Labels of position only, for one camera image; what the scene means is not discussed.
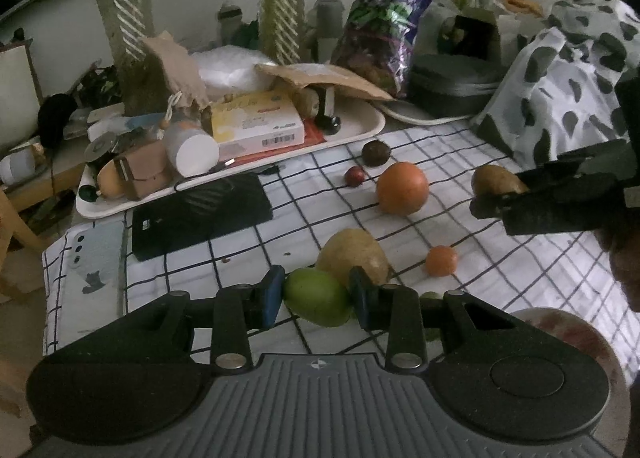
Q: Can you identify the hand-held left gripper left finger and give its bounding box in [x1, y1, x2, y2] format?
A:
[121, 265, 286, 370]

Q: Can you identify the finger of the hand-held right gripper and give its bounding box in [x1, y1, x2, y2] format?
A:
[469, 191, 538, 220]
[517, 139, 632, 189]

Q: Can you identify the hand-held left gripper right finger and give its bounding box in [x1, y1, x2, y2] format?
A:
[349, 266, 522, 370]

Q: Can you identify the green lime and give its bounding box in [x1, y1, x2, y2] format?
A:
[283, 267, 354, 328]

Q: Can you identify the person's right forearm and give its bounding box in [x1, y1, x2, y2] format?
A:
[596, 227, 640, 313]

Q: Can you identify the brown potato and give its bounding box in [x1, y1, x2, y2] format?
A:
[315, 227, 390, 289]

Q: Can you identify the black-checked white tablecloth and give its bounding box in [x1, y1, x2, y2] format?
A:
[41, 114, 640, 364]

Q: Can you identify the small orange tangerine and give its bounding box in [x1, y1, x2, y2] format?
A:
[425, 245, 459, 277]

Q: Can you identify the black-spotted white cloth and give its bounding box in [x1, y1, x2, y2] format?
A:
[471, 0, 640, 175]

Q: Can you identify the large orange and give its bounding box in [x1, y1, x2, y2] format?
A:
[376, 161, 430, 216]

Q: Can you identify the black notebook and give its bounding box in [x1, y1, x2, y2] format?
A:
[130, 173, 274, 262]

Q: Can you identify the white oval plate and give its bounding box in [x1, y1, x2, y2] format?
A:
[384, 105, 478, 127]

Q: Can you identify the grey zip case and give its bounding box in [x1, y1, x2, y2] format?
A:
[407, 53, 507, 117]

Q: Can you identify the dark passion fruit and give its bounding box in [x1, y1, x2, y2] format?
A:
[361, 139, 390, 167]

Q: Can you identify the white red-patterned plate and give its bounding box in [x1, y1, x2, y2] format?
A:
[510, 307, 628, 391]

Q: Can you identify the white tray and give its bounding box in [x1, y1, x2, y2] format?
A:
[75, 97, 386, 219]

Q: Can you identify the white cylindrical bottle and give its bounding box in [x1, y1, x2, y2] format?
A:
[164, 122, 220, 178]

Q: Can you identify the light blue phone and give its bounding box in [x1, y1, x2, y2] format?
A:
[66, 220, 126, 331]

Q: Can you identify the yellow cardboard box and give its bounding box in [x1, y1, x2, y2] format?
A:
[209, 90, 306, 145]

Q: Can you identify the brown leather pouch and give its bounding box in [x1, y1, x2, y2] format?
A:
[113, 140, 171, 201]

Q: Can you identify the small black bottle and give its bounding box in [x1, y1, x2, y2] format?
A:
[316, 85, 342, 135]

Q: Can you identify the purple snack bag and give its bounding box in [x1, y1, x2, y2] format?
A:
[331, 0, 432, 98]

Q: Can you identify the torn cardboard sheet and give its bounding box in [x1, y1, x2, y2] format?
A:
[254, 62, 395, 102]

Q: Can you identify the clear bubble wrap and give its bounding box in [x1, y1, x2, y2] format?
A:
[191, 45, 272, 100]

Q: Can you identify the black round object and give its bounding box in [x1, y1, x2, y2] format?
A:
[39, 93, 79, 150]

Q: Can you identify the ribbed glass vase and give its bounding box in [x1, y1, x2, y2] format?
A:
[249, 0, 307, 66]
[106, 0, 152, 65]

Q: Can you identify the brown drawstring bag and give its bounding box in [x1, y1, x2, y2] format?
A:
[141, 35, 210, 115]

